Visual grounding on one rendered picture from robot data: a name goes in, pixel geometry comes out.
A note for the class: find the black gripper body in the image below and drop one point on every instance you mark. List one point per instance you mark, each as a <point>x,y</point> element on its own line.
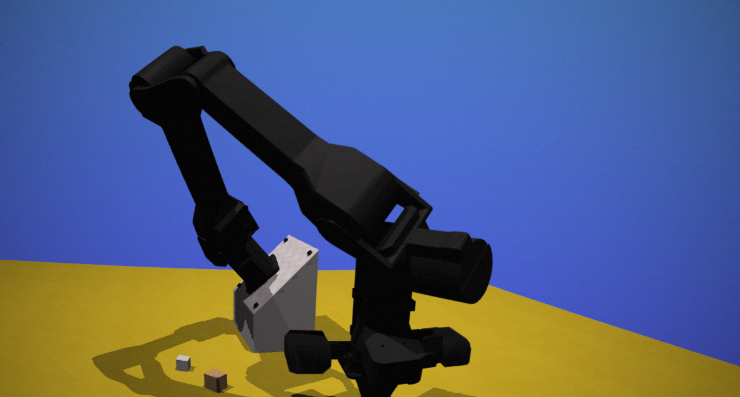
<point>309,352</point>

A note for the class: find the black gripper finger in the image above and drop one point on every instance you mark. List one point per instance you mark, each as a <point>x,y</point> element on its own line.
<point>386,392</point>
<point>366,390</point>

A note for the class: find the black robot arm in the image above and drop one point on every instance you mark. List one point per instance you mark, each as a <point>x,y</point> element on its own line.
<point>343,192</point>

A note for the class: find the brown cube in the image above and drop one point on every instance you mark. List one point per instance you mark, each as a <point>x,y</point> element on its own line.
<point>215,380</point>

